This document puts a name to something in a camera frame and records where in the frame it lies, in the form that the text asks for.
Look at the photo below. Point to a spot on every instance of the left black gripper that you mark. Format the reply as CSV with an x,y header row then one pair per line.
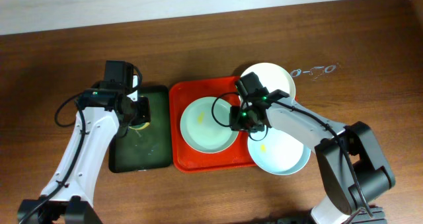
x,y
142,112

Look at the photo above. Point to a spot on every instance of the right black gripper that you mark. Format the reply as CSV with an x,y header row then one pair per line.
x,y
238,123

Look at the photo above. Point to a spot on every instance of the green yellow sponge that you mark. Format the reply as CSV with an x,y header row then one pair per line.
x,y
140,127

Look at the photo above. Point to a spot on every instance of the pale green plate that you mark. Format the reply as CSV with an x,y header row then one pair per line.
x,y
200,130

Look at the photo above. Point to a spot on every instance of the red plastic tray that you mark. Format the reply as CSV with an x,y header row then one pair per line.
x,y
185,158

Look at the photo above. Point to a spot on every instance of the light blue plate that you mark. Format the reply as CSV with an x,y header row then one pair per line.
x,y
277,152

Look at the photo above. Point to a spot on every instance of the white cream plate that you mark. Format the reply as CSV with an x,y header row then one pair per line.
x,y
273,77

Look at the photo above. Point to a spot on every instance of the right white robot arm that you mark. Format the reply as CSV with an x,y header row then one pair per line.
x,y
353,168

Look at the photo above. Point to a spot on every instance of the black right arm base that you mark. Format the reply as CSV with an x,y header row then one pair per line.
x,y
361,217

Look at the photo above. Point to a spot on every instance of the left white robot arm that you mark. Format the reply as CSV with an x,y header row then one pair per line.
x,y
102,109

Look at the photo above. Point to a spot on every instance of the dark green tray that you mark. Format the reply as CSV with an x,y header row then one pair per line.
x,y
149,148

